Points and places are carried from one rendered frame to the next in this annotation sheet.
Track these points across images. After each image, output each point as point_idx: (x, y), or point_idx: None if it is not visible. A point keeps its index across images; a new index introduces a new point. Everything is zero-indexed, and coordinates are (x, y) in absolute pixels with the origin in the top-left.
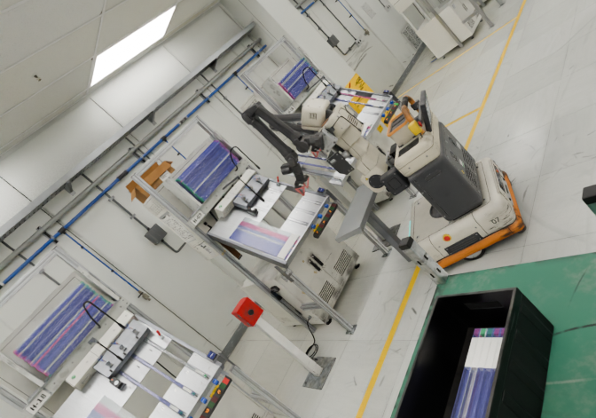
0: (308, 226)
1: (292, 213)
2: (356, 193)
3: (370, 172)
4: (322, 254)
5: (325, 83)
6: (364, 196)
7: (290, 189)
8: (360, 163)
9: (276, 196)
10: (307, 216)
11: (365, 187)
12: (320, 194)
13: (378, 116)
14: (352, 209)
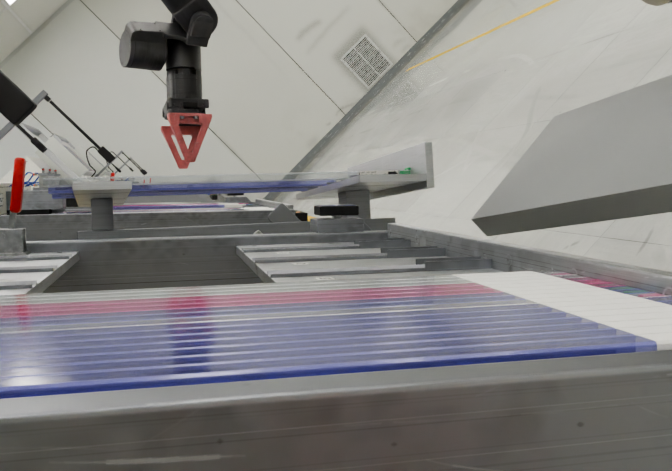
0: (511, 244)
1: (272, 268)
2: (503, 208)
3: None
4: None
5: (39, 141)
6: (617, 126)
7: (105, 276)
8: None
9: (39, 264)
10: (404, 261)
11: (548, 155)
12: (345, 230)
13: (272, 201)
14: (642, 154)
